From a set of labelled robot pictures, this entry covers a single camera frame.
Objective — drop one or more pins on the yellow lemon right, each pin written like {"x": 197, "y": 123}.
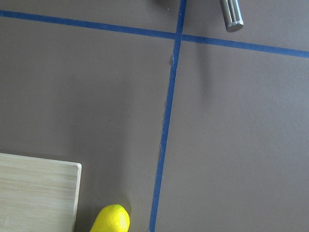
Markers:
{"x": 112, "y": 218}

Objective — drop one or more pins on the metal scoop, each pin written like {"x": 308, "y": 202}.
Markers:
{"x": 232, "y": 15}

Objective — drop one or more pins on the wooden cutting board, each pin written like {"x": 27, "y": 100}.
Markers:
{"x": 38, "y": 195}

